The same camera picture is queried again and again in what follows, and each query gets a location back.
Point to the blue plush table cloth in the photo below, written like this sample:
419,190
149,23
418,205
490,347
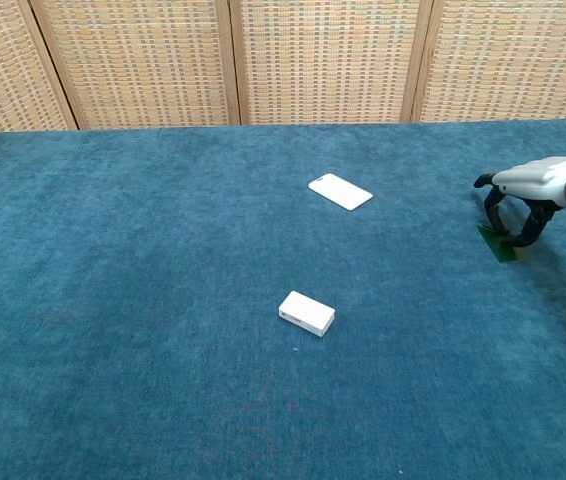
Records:
163,300

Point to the woven wooden folding screen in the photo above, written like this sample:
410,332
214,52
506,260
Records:
283,60

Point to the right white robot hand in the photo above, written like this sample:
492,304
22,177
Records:
538,177

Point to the green card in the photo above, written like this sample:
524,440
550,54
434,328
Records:
499,250

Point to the white rectangular box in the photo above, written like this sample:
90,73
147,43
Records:
307,312

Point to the white flat card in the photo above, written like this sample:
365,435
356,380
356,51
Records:
340,191

